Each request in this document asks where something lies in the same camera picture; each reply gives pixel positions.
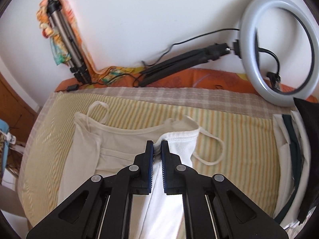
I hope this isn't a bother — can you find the black folded tripod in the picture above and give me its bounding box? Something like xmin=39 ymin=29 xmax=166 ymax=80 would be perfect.
xmin=139 ymin=43 xmax=231 ymax=88

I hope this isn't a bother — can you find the black power cable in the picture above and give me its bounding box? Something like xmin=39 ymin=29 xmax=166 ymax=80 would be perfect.
xmin=66 ymin=28 xmax=242 ymax=92

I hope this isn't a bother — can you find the striped checked blanket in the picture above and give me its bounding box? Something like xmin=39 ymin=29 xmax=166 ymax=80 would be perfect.
xmin=17 ymin=87 xmax=297 ymax=229

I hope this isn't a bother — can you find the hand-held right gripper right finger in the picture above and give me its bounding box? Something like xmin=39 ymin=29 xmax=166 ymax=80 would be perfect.
xmin=161 ymin=140 xmax=293 ymax=239

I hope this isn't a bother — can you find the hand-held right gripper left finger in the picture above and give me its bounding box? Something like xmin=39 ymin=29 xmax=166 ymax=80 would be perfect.
xmin=26 ymin=140 xmax=154 ymax=239

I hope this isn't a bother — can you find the pile of folded clothes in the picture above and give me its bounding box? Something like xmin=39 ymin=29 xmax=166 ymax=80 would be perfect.
xmin=272 ymin=110 xmax=319 ymax=229

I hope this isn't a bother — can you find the orange patterned bed sheet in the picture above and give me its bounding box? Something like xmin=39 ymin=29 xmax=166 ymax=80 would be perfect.
xmin=55 ymin=66 xmax=319 ymax=104

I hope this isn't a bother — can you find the silver folded tripod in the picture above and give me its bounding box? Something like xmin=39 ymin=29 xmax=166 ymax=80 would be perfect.
xmin=44 ymin=0 xmax=92 ymax=84

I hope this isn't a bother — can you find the wooden cabinet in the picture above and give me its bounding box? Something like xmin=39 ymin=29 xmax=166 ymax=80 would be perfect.
xmin=0 ymin=73 xmax=39 ymax=145

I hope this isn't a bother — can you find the black cloth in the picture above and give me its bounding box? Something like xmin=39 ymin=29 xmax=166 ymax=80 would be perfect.
xmin=293 ymin=98 xmax=319 ymax=225

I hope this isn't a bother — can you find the colourful printed cloth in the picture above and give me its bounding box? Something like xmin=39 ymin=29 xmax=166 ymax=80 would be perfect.
xmin=36 ymin=0 xmax=145 ymax=84

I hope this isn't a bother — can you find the white ring light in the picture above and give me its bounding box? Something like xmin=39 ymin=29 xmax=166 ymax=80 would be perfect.
xmin=235 ymin=0 xmax=319 ymax=108

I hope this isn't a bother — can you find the white camisole top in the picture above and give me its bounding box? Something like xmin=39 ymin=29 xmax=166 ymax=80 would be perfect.
xmin=58 ymin=101 xmax=225 ymax=239

